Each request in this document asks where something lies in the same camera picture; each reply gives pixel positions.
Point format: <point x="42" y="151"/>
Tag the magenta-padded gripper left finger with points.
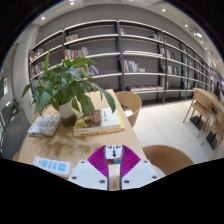
<point x="93" y="168"/>

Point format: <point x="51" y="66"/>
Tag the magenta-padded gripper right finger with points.
<point x="133" y="168"/>

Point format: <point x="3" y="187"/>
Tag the small white charger block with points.
<point x="114" y="151"/>

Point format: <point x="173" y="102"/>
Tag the round-backed wooden chair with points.
<point x="130" y="103"/>
<point x="166" y="158"/>
<point x="16" y="156"/>

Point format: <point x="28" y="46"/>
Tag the yellow book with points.
<point x="100" y="131"/>

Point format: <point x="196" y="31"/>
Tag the white power strip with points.
<point x="50" y="164"/>

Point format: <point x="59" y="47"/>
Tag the picture cover white book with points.
<point x="96" y="120"/>

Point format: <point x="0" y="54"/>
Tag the pale cover book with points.
<point x="43" y="125"/>

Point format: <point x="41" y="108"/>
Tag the green potted plant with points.
<point x="66" y="83"/>

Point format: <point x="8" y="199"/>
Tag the group of wooden slat chairs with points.
<point x="200" y="103"/>

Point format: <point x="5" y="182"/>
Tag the leafy background potted plant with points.
<point x="14" y="105"/>

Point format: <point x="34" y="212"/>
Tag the grey shelf unit with books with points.
<point x="75" y="52"/>

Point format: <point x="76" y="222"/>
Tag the group of ceiling lights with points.
<point x="199" y="34"/>

